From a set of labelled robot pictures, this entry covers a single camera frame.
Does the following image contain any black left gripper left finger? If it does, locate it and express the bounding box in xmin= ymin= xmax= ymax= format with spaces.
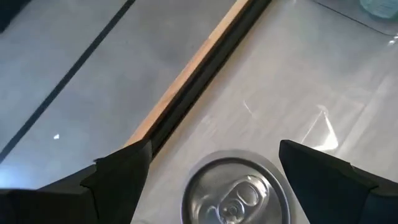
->
xmin=0 ymin=139 xmax=153 ymax=224

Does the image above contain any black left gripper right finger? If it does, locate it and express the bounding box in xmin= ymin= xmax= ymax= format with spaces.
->
xmin=279 ymin=139 xmax=398 ymax=224

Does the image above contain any black metal table frame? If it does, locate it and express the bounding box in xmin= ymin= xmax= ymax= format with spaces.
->
xmin=148 ymin=0 xmax=274 ymax=156

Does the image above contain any green soda can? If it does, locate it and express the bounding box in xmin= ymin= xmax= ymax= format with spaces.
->
xmin=359 ymin=0 xmax=398 ymax=19

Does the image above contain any white blue sparkling water can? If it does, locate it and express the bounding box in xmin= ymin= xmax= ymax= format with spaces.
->
xmin=180 ymin=149 xmax=295 ymax=224

